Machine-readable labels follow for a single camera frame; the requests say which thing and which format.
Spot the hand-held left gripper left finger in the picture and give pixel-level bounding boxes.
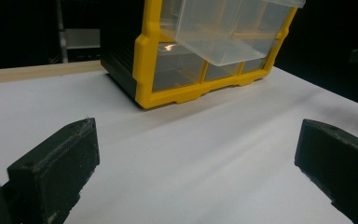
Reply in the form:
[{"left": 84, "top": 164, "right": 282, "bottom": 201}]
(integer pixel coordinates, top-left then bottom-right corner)
[{"left": 7, "top": 117, "right": 101, "bottom": 224}]

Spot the large clear plastic drawer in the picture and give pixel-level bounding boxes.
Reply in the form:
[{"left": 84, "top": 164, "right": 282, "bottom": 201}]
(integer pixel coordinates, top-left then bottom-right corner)
[{"left": 159, "top": 0, "right": 307, "bottom": 67}]

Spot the yellow black drawer cabinet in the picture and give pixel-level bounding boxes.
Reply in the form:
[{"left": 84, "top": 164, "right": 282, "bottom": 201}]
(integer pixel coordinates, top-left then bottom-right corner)
[{"left": 100, "top": 0, "right": 299, "bottom": 110}]

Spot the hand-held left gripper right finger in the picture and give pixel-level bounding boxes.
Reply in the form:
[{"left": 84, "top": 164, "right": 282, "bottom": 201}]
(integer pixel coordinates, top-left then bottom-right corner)
[{"left": 294, "top": 119, "right": 358, "bottom": 224}]

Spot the metal stand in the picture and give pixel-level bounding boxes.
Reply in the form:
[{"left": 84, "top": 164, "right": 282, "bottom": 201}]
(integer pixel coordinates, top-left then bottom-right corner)
[{"left": 55, "top": 0, "right": 102, "bottom": 64}]

